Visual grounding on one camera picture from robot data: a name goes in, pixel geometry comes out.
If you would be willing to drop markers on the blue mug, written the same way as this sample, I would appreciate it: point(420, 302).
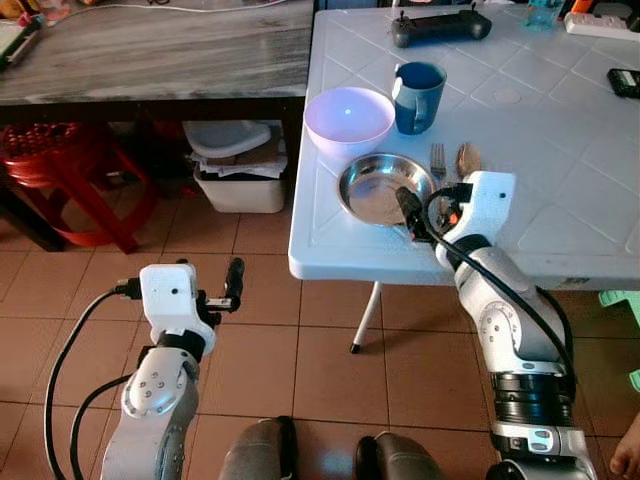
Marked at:
point(420, 105)

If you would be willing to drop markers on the white plastic folding table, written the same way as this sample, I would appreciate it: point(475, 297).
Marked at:
point(560, 180)

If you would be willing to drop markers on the white plastic storage box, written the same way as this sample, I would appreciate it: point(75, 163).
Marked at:
point(240, 193)

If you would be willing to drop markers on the grey plastic basin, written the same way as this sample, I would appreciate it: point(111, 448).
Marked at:
point(228, 138)

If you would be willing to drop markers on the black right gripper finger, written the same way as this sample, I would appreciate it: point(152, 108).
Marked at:
point(411, 212)

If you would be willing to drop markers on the black handheld controller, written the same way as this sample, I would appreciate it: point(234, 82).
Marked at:
point(440, 28)

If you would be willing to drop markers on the lavender plastic bowl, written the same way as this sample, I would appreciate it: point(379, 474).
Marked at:
point(348, 118)

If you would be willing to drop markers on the green plastic stool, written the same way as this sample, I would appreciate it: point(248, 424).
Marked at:
point(625, 320)

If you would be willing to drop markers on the blue transparent cup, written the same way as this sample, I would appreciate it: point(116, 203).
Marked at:
point(544, 12)

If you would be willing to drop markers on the metal fork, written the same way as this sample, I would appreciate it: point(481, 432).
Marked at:
point(438, 160)

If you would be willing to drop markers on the white power strip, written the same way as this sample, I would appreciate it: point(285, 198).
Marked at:
point(600, 24)

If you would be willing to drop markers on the green and black gadget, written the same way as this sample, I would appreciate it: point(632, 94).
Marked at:
point(15, 42)

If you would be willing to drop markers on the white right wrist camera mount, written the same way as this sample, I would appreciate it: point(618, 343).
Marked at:
point(485, 205)

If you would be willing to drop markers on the grey right robot leg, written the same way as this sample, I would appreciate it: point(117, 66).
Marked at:
point(405, 462)

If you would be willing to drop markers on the stainless steel plate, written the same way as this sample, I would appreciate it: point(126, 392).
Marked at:
point(372, 190)

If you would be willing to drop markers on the red plastic stool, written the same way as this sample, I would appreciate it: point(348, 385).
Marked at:
point(60, 165)

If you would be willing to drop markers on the person's bare foot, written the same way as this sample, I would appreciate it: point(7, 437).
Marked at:
point(628, 455)

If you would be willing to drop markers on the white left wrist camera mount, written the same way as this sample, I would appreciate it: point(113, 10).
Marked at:
point(165, 295)

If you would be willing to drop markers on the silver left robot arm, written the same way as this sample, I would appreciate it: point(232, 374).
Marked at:
point(150, 400)

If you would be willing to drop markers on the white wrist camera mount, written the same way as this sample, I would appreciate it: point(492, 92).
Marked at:
point(165, 295)
point(485, 205)

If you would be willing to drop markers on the grey robot leg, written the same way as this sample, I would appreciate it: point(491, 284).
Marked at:
point(255, 455)
point(405, 462)

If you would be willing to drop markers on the wooden spoon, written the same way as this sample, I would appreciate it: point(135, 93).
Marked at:
point(468, 158)

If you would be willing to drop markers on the grey wooden table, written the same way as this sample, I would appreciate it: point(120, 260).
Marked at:
point(150, 55)

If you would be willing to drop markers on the grey left robot leg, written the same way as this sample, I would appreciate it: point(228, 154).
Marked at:
point(255, 455)

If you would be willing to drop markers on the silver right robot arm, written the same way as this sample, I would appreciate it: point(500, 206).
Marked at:
point(510, 330)

